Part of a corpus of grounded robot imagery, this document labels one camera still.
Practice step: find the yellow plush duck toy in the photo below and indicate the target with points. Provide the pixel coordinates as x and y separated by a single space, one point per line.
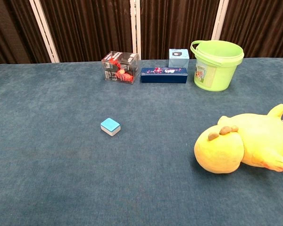
257 139

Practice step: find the small blue white block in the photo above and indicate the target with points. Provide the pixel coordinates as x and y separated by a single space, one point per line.
110 126

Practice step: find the dark blue rectangular box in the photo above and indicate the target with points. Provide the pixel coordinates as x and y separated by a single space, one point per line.
163 76

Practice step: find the red black box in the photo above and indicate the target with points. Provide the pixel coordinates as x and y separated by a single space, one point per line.
120 68

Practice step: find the light blue speaker box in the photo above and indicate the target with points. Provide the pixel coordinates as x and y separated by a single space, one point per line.
178 58

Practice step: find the teal felt table cover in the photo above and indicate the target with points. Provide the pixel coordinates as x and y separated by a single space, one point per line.
61 153

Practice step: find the dark brown pleated curtain panel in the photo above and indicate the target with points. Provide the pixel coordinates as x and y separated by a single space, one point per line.
89 26
177 23
11 30
261 23

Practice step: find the white partition frame post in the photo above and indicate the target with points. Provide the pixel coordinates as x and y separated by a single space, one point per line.
135 28
219 21
44 30

